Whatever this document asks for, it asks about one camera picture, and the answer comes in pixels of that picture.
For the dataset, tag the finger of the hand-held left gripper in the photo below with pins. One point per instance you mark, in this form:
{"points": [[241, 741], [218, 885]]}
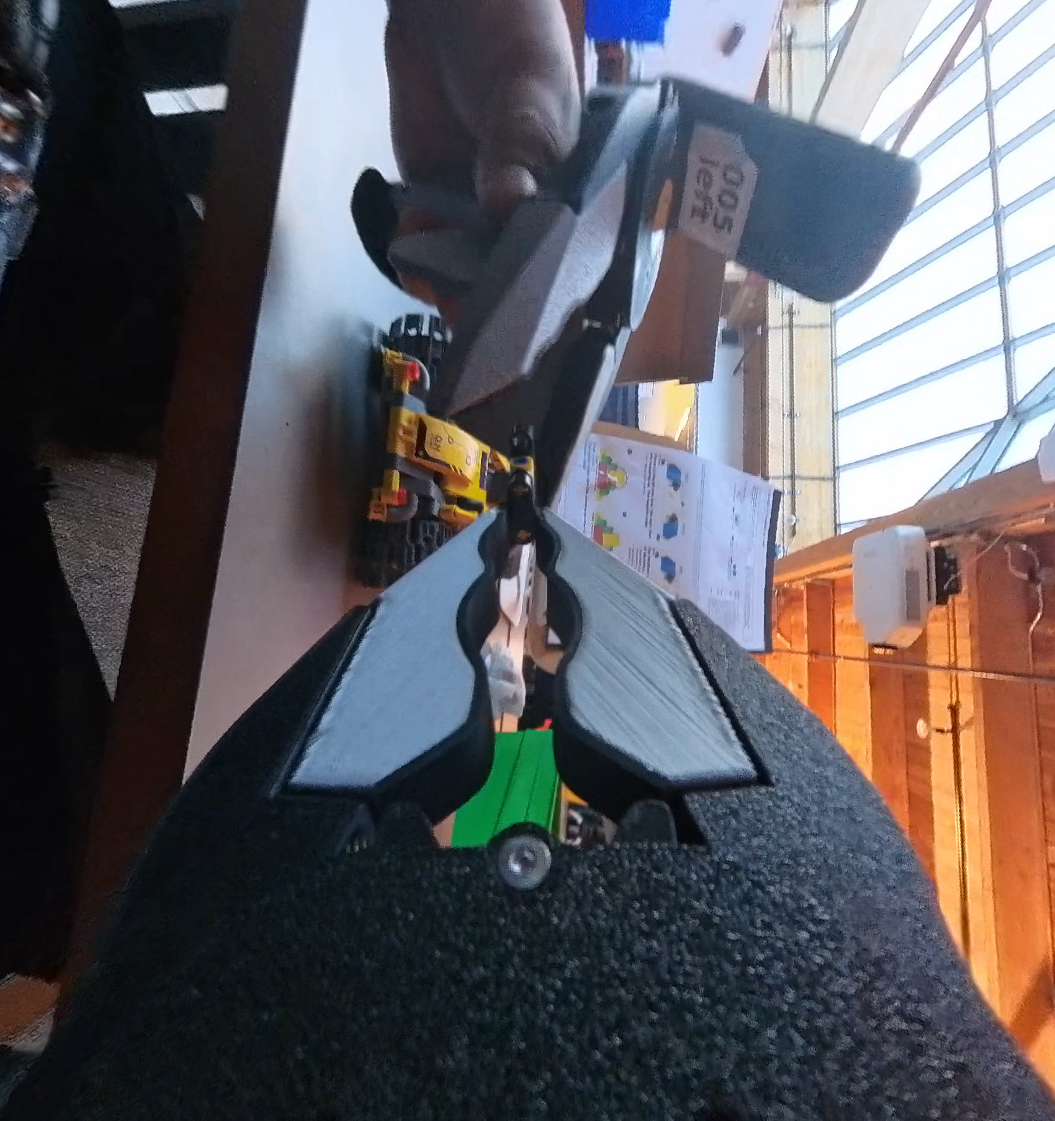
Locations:
{"points": [[545, 298], [584, 412]]}

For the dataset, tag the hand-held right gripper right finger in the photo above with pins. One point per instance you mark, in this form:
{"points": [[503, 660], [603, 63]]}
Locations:
{"points": [[650, 692]]}

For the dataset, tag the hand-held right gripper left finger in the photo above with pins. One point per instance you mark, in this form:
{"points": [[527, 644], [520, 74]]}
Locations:
{"points": [[387, 692]]}

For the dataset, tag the black toy beam yellow pins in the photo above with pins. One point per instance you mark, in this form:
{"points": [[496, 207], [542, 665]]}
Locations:
{"points": [[522, 490]]}

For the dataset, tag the yellow toy tracked robot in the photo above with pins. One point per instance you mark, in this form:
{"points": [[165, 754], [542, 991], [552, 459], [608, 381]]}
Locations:
{"points": [[431, 455]]}

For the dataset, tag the grey desk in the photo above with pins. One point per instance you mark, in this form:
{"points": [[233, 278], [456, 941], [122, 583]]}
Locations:
{"points": [[317, 263]]}

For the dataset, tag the person's left hand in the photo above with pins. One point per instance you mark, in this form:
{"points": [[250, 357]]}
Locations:
{"points": [[483, 87]]}

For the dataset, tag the green plastic bin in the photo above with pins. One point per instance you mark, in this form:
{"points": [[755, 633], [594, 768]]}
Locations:
{"points": [[510, 788]]}

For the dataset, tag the printed instruction sheet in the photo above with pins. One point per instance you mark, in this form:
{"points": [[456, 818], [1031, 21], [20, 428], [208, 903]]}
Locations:
{"points": [[711, 543]]}

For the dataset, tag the large gridded window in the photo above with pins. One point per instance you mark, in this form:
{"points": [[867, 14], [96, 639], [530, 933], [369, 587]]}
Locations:
{"points": [[974, 263]]}

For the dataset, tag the blue plastic bin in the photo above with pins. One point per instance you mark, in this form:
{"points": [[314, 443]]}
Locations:
{"points": [[623, 17]]}

